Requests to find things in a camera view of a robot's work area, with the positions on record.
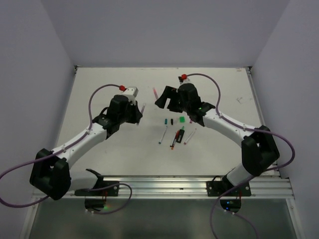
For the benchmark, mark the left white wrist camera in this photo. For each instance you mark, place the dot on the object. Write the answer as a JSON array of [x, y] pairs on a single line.
[[131, 93]]

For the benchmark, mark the left black base bracket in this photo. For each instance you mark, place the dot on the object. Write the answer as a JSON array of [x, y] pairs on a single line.
[[107, 190]]

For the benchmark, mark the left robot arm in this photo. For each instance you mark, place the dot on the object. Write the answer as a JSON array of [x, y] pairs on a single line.
[[51, 171]]

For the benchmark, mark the teal white marker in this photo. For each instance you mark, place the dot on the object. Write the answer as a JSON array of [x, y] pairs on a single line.
[[163, 134]]

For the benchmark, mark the pink clear pen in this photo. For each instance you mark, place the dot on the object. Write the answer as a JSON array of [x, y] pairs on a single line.
[[155, 93]]

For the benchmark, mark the green highlighter cap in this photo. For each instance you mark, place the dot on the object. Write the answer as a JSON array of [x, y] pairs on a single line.
[[182, 119]]

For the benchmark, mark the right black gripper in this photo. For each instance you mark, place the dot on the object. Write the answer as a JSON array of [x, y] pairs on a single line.
[[170, 92]]

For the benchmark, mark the aluminium mounting rail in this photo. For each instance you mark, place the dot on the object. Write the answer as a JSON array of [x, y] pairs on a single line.
[[182, 187]]

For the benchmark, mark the green black highlighter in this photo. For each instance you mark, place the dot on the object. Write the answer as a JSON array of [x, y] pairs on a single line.
[[180, 135]]

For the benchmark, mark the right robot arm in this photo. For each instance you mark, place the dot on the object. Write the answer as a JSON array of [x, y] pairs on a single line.
[[258, 148]]

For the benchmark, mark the orange clear pen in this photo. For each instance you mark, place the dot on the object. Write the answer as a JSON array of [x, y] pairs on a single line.
[[174, 144]]

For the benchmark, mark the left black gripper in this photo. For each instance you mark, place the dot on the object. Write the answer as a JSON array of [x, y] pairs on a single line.
[[137, 115]]

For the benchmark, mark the black base bracket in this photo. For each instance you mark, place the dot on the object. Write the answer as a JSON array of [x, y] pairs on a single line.
[[107, 190], [219, 185]]

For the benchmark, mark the pink white marker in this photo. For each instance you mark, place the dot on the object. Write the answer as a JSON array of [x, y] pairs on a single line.
[[189, 137]]

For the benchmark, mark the right black base bracket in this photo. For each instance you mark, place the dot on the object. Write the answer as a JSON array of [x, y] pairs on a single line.
[[219, 185]]

